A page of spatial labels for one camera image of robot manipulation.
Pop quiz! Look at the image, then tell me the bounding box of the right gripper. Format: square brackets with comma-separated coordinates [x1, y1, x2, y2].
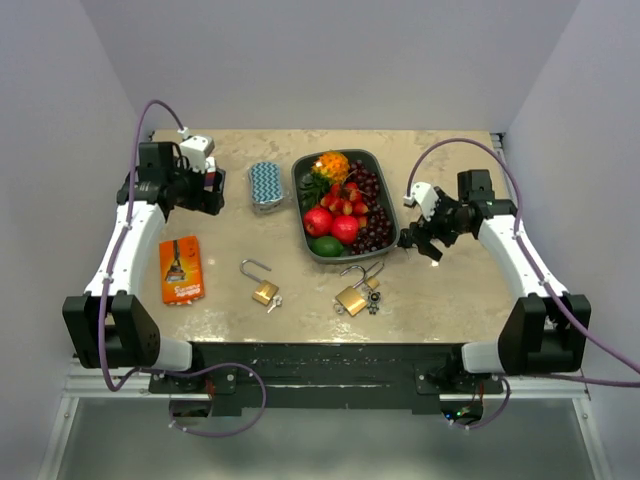
[408, 188, 470, 261]

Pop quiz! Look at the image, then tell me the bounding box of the large brass padlock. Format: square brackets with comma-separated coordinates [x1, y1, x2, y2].
[335, 265, 366, 317]

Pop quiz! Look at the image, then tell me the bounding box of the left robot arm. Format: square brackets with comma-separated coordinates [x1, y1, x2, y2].
[62, 135, 225, 392]

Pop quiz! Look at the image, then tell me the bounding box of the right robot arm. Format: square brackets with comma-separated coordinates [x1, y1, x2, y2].
[398, 170, 591, 393]

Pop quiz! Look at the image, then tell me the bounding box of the purple white toothpaste box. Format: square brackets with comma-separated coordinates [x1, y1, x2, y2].
[205, 156, 226, 192]

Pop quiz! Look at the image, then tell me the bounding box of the purple grape bunch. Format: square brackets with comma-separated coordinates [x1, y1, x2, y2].
[345, 159, 393, 255]

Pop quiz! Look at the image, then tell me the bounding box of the small brass padlock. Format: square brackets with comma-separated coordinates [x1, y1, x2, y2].
[363, 261, 384, 291]

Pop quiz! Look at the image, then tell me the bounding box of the right red apple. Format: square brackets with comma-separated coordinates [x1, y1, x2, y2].
[330, 215, 360, 245]

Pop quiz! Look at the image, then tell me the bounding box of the red apple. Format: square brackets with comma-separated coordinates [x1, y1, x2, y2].
[330, 215, 360, 245]
[303, 207, 333, 238]

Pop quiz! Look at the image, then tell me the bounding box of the strawberry pile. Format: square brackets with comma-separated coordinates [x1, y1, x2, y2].
[319, 182, 369, 228]

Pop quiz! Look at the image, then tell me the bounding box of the orange razor package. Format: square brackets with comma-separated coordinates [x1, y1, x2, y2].
[159, 236, 205, 305]

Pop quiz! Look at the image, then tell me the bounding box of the grey fruit tray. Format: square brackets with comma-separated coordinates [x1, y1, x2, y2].
[291, 149, 400, 265]

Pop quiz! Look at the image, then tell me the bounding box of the green lime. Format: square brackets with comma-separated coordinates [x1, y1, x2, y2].
[311, 236, 344, 258]

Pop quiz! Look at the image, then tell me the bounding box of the left red apple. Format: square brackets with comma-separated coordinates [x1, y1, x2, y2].
[303, 207, 333, 238]

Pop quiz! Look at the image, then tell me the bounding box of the orange pineapple toy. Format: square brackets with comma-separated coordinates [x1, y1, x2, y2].
[311, 151, 350, 184]

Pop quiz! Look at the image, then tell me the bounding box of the open brass padlock left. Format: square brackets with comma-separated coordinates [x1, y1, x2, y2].
[239, 259, 279, 306]

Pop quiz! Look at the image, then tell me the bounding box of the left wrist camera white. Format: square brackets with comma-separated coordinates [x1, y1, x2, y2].
[177, 127, 216, 173]

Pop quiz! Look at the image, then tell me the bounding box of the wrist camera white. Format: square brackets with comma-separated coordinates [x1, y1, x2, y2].
[403, 182, 439, 221]
[177, 127, 216, 173]

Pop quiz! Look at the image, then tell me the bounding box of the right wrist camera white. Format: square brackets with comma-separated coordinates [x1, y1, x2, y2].
[403, 182, 439, 221]

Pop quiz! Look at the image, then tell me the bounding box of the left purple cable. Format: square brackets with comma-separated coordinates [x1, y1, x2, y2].
[97, 99, 268, 439]

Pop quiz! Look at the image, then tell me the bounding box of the small key with ring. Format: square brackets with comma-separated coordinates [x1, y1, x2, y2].
[267, 295, 283, 313]

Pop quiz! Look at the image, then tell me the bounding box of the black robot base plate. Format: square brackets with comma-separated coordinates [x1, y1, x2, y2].
[149, 342, 503, 415]

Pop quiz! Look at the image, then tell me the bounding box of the aluminium frame rail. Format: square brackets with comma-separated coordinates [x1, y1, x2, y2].
[37, 359, 208, 479]

